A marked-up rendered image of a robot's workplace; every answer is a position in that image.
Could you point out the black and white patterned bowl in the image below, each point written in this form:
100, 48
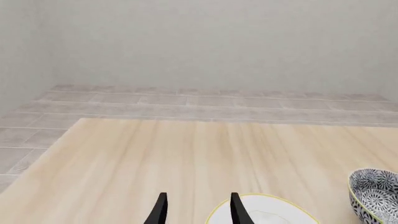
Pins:
374, 193

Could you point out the white plate with yellow rim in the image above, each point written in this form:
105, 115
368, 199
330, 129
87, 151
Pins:
273, 211

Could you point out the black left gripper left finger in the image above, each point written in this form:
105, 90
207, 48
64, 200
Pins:
160, 211

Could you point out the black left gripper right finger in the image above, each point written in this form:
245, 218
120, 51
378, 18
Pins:
237, 211

